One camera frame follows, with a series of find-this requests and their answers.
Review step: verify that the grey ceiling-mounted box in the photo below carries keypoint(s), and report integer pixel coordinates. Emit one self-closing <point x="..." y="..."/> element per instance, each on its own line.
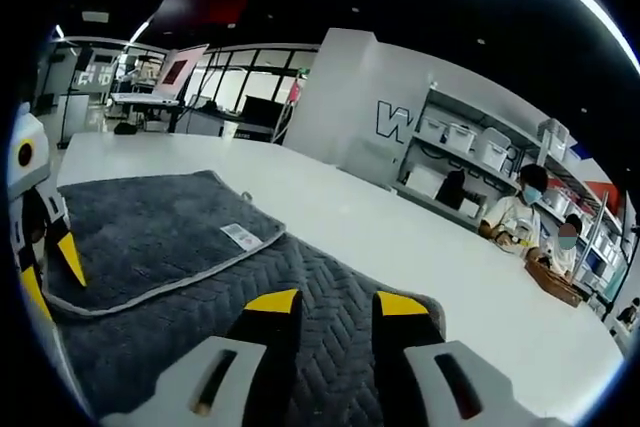
<point x="95" y="16"/>

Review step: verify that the white storage box stack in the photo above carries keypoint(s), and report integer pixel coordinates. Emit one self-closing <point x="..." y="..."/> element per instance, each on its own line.
<point x="553" y="139"/>

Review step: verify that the grey towel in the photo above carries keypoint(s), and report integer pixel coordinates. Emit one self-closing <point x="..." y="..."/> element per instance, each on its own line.
<point x="150" y="227"/>

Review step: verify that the small black bag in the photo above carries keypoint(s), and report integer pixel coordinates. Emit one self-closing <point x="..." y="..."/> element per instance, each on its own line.
<point x="125" y="128"/>

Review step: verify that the metal shelf rack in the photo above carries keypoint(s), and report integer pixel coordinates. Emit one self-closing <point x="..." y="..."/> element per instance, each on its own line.
<point x="416" y="137"/>

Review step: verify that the tall white storage box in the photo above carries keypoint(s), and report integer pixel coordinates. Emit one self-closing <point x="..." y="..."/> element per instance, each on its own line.
<point x="492" y="149"/>

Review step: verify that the black monitor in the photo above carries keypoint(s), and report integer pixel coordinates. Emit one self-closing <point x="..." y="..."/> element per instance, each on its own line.
<point x="262" y="112"/>

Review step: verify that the pink hanging cloth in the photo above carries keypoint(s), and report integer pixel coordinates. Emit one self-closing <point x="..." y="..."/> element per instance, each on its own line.
<point x="297" y="93"/>

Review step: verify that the black backpack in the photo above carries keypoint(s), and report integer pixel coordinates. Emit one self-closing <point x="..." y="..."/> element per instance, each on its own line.
<point x="450" y="191"/>

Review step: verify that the red wall screen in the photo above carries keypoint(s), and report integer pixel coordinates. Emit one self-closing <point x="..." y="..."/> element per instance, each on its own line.
<point x="227" y="7"/>

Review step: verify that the laptop with pink screen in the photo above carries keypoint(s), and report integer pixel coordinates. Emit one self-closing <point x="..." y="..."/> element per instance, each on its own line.
<point x="177" y="72"/>

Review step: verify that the white height-adjustable desk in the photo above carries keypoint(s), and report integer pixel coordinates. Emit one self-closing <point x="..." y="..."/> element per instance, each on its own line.
<point x="172" y="119"/>

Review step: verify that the white flat carton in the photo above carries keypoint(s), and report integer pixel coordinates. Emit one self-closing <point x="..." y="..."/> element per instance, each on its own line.
<point x="425" y="182"/>

